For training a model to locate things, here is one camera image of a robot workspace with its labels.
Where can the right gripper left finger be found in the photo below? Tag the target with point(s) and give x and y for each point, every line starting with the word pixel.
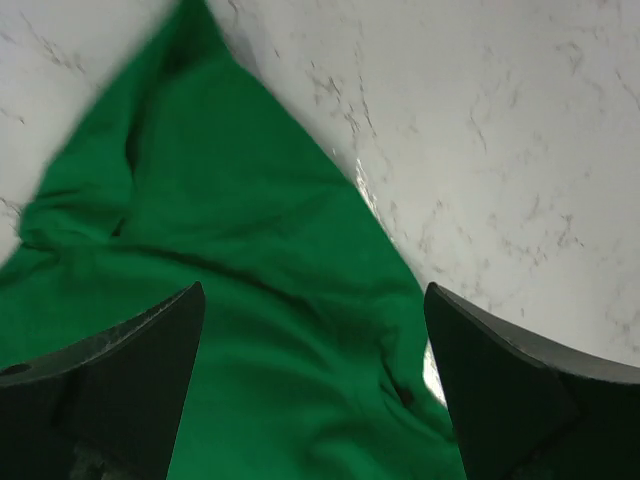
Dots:
pixel 108 406

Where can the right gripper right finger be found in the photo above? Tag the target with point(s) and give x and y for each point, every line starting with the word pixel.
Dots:
pixel 526 407

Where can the green t shirt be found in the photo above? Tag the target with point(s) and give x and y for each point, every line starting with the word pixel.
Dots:
pixel 188 170

